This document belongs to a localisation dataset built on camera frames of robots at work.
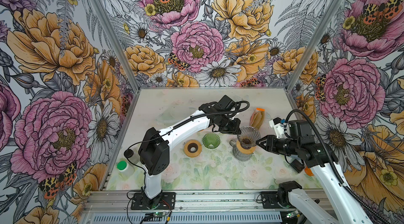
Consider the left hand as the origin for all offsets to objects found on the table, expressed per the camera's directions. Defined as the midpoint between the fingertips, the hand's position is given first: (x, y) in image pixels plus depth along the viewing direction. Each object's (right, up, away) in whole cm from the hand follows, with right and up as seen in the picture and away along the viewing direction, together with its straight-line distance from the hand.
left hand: (238, 136), depth 77 cm
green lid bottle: (-54, -16, -1) cm, 56 cm away
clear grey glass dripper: (+6, -1, +4) cm, 7 cm away
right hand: (+8, -4, -7) cm, 11 cm away
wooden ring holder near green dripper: (-23, -10, +15) cm, 29 cm away
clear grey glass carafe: (+1, -11, +8) cm, 13 cm away
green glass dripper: (-13, -6, +16) cm, 21 cm away
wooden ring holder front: (+4, -8, +4) cm, 10 cm away
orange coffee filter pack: (+14, +7, +16) cm, 23 cm away
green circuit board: (+24, -34, -5) cm, 41 cm away
